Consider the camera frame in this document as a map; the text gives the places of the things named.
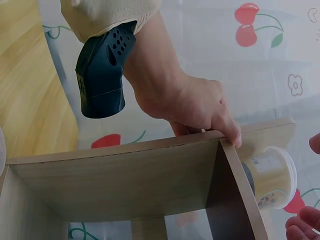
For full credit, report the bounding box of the person's right hand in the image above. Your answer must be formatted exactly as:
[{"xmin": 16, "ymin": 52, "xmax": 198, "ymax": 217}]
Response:
[{"xmin": 284, "ymin": 132, "xmax": 320, "ymax": 240}]

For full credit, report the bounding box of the black wrist band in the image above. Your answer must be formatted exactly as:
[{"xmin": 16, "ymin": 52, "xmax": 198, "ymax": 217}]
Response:
[{"xmin": 75, "ymin": 20, "xmax": 138, "ymax": 120}]

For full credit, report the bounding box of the person's left forearm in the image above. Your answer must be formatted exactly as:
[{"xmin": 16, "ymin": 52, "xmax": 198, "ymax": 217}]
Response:
[{"xmin": 60, "ymin": 0, "xmax": 181, "ymax": 74}]

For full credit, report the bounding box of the person's left hand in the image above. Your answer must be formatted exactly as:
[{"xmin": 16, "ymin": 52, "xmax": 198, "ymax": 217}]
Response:
[{"xmin": 124, "ymin": 63, "xmax": 243, "ymax": 148}]

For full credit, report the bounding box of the yellow jar with white lid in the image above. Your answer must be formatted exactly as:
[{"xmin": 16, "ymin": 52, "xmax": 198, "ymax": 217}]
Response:
[{"xmin": 240, "ymin": 146, "xmax": 300, "ymax": 210}]

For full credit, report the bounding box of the light wooden shelf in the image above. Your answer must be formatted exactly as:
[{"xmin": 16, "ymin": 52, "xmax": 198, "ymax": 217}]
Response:
[{"xmin": 0, "ymin": 117, "xmax": 296, "ymax": 240}]

